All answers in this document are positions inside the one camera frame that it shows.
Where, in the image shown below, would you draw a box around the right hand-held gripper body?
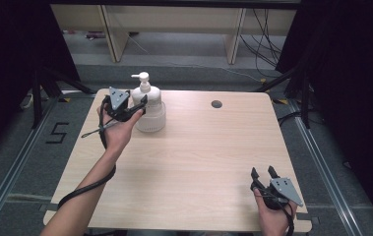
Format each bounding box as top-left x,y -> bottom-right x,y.
250,176 -> 305,211

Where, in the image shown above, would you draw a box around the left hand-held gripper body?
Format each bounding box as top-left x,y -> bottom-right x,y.
102,86 -> 144,123

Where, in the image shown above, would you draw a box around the white pump bottle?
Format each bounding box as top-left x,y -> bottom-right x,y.
130,71 -> 163,116

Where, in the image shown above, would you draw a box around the person's right hand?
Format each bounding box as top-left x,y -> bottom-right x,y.
253,187 -> 298,236

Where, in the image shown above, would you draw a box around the person's left hand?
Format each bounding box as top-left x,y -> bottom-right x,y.
95,104 -> 145,155

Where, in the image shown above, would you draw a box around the black metal stand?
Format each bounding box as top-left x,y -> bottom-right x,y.
253,63 -> 314,130
31,66 -> 97,130

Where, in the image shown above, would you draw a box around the beige desk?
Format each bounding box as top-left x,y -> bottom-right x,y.
49,4 -> 298,65

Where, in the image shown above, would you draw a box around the black curtain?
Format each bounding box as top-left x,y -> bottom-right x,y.
274,0 -> 373,236
0,0 -> 81,165

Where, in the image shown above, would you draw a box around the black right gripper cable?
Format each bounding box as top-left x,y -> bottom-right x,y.
255,186 -> 295,236

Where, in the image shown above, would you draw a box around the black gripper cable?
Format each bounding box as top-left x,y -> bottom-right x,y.
56,97 -> 117,209
255,186 -> 295,236

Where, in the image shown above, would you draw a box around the grey cable tie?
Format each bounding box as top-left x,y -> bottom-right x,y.
81,120 -> 120,139

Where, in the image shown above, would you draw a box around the metal floor rail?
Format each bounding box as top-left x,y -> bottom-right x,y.
286,97 -> 370,236
0,97 -> 61,236

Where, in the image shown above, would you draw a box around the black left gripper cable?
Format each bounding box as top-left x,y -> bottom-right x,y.
56,97 -> 117,209

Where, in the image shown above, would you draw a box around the black floor cables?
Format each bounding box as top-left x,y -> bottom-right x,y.
238,8 -> 284,79

